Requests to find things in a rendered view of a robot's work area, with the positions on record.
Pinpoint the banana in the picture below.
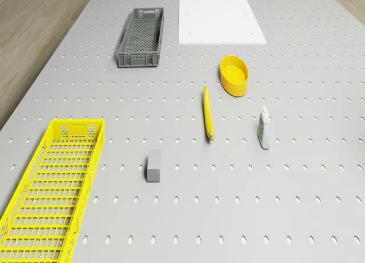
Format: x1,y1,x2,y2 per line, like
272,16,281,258
202,85,216,145

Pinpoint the grey cube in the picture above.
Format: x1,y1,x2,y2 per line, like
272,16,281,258
146,148,162,183

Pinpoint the yellow bowl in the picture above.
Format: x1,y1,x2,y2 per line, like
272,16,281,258
219,55,250,98

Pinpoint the dark grey basket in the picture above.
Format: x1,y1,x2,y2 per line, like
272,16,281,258
117,7,165,68

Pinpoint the small white bottle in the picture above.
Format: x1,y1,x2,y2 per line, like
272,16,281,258
257,106,270,150

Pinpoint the yellow basket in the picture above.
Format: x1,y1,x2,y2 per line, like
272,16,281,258
0,119,106,263

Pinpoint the white board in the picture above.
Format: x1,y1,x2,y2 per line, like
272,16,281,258
178,0,267,46

